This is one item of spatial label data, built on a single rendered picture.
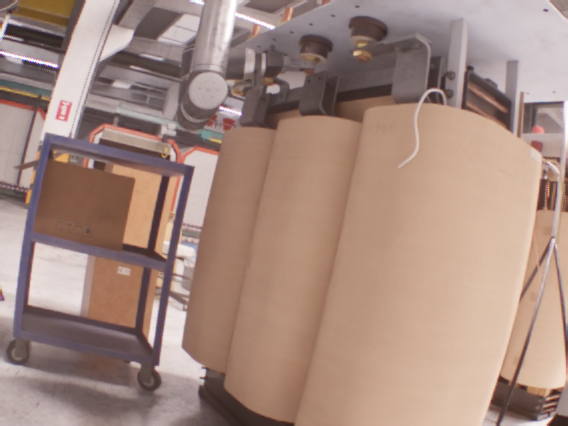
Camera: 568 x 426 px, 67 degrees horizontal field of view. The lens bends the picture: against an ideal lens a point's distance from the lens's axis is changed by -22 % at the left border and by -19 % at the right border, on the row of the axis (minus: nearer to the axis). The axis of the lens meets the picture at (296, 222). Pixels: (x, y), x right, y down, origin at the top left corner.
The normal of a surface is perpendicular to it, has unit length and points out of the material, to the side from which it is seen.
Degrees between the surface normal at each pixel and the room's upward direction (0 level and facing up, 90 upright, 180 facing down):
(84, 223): 90
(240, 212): 90
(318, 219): 90
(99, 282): 90
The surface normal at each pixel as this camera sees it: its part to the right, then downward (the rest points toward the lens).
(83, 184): 0.43, 0.07
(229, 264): -0.37, -0.11
